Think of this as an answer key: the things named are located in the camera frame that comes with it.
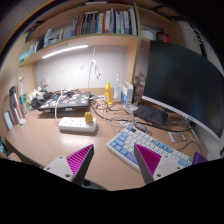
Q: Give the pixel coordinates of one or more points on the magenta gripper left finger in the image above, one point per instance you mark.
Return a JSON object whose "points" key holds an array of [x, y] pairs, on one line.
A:
{"points": [[73, 167]]}

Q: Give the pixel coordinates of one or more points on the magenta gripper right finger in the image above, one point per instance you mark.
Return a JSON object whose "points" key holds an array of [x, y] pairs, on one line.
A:
{"points": [[154, 166]]}

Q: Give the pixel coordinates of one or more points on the yellow charger plug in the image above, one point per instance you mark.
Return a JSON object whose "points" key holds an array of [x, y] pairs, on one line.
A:
{"points": [[88, 117]]}

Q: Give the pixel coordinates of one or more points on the blue white keyboard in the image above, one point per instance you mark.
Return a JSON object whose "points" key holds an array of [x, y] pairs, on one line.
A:
{"points": [[122, 145]]}

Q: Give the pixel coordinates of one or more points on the white power strip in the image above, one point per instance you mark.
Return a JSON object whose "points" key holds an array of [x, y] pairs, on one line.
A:
{"points": [[77, 124]]}

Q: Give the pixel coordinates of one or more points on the purple card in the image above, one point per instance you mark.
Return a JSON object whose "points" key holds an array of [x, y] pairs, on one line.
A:
{"points": [[198, 159]]}

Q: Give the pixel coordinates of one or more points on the black pouch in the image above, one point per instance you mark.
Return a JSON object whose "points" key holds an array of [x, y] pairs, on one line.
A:
{"points": [[151, 114]]}

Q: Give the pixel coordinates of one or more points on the sticker-covered laptop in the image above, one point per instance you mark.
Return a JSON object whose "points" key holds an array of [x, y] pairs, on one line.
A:
{"points": [[66, 102]]}

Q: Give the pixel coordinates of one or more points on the blue white box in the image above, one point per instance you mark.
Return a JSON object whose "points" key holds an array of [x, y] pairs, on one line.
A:
{"points": [[127, 93]]}

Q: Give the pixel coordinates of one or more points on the yellow bottle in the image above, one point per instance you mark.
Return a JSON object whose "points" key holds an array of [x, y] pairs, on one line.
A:
{"points": [[108, 96]]}

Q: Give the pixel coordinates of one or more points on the white phone at edge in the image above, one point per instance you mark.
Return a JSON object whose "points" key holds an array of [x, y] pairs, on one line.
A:
{"points": [[8, 120]]}

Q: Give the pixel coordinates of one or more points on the clear sanitizer bottle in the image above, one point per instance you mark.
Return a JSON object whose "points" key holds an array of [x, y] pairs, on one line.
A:
{"points": [[117, 88]]}

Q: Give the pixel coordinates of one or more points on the large curved black monitor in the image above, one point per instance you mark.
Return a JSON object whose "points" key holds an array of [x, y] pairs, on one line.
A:
{"points": [[187, 83]]}

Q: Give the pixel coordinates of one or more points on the clear plastic water bottle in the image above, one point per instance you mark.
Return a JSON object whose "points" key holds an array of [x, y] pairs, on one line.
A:
{"points": [[22, 96]]}

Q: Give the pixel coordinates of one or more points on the under-shelf light bar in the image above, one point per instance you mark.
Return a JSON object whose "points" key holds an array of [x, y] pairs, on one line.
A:
{"points": [[64, 51]]}

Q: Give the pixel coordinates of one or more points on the row of books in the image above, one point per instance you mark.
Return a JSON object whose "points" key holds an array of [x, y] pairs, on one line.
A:
{"points": [[110, 21]]}

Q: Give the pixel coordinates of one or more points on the wooden wall shelf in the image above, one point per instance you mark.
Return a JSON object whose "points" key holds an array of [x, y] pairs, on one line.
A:
{"points": [[148, 14]]}

